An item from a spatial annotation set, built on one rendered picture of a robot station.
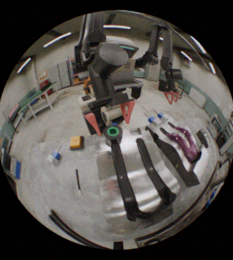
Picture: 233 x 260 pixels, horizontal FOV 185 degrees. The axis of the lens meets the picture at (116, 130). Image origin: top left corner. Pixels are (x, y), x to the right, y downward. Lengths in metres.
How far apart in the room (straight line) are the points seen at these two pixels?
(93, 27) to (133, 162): 0.47
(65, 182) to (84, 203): 0.14
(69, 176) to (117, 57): 0.48
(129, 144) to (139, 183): 0.17
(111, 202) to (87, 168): 0.22
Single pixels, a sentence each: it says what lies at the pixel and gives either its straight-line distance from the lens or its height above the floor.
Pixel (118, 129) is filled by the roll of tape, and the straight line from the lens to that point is 0.33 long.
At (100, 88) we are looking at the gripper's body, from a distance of 0.20.
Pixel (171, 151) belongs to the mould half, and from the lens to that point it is 0.44.
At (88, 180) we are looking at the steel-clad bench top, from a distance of 0.40.
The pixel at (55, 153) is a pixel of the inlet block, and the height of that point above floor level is 0.84.
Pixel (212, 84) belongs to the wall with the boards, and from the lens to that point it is 7.62.
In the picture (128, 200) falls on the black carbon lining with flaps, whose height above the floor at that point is 0.92.
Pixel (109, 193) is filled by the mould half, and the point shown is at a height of 0.91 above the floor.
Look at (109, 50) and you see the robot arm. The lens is 0.16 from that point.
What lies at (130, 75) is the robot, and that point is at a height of 1.08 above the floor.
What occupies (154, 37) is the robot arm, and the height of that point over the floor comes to 1.44.
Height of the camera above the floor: 1.18
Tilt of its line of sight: 50 degrees down
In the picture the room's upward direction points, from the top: straight up
